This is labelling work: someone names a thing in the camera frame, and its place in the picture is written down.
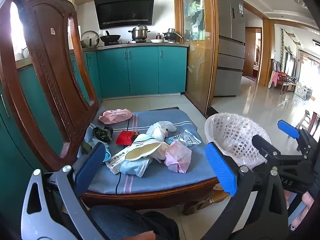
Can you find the wooden furniture piece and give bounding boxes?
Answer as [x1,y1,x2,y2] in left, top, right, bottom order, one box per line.
[296,110,320,133]

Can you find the black range hood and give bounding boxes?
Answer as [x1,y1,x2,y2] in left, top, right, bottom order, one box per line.
[94,0,155,30]

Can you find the dark packet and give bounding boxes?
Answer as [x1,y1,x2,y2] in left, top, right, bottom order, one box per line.
[92,126,114,140]

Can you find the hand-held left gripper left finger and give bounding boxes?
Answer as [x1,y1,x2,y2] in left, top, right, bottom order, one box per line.
[21,142,107,240]

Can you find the glass door with wooden frame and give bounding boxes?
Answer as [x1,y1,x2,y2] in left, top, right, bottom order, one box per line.
[175,0,218,115]

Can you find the carved wooden chair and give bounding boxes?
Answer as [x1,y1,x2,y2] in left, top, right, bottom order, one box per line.
[0,0,222,217]

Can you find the white packet with beige oval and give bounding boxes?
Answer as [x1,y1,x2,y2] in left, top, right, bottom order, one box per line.
[124,133,170,161]

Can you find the teal base cabinets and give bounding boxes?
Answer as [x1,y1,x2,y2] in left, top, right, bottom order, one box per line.
[0,45,188,198]

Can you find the person's right hand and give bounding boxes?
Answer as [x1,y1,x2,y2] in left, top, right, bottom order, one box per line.
[301,191,315,205]

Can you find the clear plastic packet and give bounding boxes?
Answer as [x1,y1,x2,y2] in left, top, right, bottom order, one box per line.
[172,129,202,147]

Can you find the grey refrigerator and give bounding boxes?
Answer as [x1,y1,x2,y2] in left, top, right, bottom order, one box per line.
[214,0,246,97]

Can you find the grey kitchen countertop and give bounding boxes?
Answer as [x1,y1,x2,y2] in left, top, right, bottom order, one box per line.
[15,42,190,68]

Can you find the dark pot with handle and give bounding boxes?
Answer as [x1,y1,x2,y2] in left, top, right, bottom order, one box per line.
[162,28,183,42]

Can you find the white wire rack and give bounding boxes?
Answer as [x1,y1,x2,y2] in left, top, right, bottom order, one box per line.
[295,82,313,100]

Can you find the gas stove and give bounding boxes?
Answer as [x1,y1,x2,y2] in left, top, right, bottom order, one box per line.
[104,40,148,46]

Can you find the pink plastic packet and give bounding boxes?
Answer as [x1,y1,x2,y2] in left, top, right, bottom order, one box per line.
[99,108,133,125]

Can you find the white plastic bag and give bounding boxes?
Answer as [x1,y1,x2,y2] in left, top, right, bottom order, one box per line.
[146,121,177,142]

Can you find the white mesh plastic basket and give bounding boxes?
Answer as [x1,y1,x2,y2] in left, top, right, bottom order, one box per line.
[204,112,273,167]

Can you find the light blue white bag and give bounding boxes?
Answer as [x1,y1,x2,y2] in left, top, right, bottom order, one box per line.
[119,155,153,178]

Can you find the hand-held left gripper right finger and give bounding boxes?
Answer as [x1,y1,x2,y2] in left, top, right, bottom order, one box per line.
[202,142,289,240]

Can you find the steel pot with lid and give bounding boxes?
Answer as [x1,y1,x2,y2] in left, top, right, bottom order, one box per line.
[128,24,151,41]

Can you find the person's left hand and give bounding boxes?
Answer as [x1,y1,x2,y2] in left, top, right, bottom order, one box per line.
[120,231,156,240]

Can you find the pink thin plastic bag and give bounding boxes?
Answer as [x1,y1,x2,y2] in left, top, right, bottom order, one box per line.
[164,141,193,174]

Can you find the wooden door frame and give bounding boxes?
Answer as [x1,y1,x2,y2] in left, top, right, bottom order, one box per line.
[244,1,273,87]

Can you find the blue striped seat cloth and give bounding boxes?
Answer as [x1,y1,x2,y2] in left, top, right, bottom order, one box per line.
[82,106,218,195]

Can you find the white barcode packet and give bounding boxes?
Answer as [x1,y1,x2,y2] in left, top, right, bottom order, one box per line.
[104,144,140,175]

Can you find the green vine wall decoration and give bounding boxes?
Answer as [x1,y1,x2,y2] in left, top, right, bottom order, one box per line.
[280,29,286,65]

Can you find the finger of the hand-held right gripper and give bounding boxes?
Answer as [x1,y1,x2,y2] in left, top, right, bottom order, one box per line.
[277,119,318,155]
[251,134,310,170]

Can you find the round silver lid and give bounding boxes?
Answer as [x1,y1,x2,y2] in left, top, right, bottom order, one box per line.
[81,30,100,48]

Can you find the olive green packet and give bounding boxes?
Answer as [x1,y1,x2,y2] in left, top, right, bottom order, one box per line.
[81,142,97,154]

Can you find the flat cardboard sheet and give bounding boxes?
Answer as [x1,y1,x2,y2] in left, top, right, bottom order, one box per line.
[195,182,230,210]

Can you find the black wok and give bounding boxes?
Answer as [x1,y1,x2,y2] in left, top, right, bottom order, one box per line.
[100,31,122,43]

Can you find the wooden interior door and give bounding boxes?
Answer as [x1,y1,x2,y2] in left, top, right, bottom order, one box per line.
[245,27,262,77]

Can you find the red foil packet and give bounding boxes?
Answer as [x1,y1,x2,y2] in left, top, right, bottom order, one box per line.
[116,130,139,146]

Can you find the person's leg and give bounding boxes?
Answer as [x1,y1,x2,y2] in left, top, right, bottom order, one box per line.
[89,205,180,240]

